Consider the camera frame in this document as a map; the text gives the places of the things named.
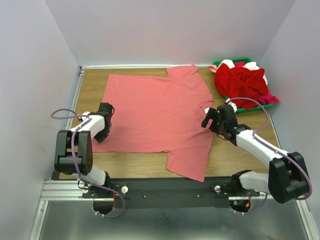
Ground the magenta garment in bin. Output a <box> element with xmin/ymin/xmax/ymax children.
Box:
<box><xmin>234</xmin><ymin>61</ymin><xmax>279</xmax><ymax>105</ymax></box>

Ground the purple cable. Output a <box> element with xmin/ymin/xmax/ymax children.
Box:
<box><xmin>226</xmin><ymin>96</ymin><xmax>313</xmax><ymax>216</ymax></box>
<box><xmin>50</xmin><ymin>108</ymin><xmax>126</xmax><ymax>218</ymax></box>

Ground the green plastic bin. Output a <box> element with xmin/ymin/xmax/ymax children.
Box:
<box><xmin>213</xmin><ymin>58</ymin><xmax>278</xmax><ymax>113</ymax></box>

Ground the salmon pink t-shirt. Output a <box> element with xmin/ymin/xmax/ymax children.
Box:
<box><xmin>92</xmin><ymin>65</ymin><xmax>214</xmax><ymax>182</ymax></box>

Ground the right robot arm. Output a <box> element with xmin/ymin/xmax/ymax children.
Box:
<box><xmin>201</xmin><ymin>104</ymin><xmax>313</xmax><ymax>204</ymax></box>

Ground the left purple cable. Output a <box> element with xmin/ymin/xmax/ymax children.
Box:
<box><xmin>50</xmin><ymin>108</ymin><xmax>126</xmax><ymax>218</ymax></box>

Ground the light pink garment in bin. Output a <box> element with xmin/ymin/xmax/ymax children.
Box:
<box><xmin>207</xmin><ymin>65</ymin><xmax>219</xmax><ymax>73</ymax></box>

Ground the red t-shirt in bin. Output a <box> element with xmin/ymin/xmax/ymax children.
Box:
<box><xmin>214</xmin><ymin>63</ymin><xmax>269</xmax><ymax>101</ymax></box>

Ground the white garment in bin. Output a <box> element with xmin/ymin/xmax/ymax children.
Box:
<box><xmin>216</xmin><ymin>59</ymin><xmax>268</xmax><ymax>86</ymax></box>

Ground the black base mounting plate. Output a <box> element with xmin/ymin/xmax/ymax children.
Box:
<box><xmin>82</xmin><ymin>177</ymin><xmax>260</xmax><ymax>216</ymax></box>

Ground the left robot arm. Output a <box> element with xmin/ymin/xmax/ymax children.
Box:
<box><xmin>51</xmin><ymin>102</ymin><xmax>115</xmax><ymax>198</ymax></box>

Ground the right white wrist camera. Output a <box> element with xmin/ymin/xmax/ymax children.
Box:
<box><xmin>224</xmin><ymin>98</ymin><xmax>238</xmax><ymax>111</ymax></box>

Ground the aluminium frame rail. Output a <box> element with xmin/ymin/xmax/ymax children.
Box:
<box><xmin>30</xmin><ymin>177</ymin><xmax>308</xmax><ymax>240</ymax></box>

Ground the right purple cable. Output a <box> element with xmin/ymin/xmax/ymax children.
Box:
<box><xmin>226</xmin><ymin>96</ymin><xmax>313</xmax><ymax>216</ymax></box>

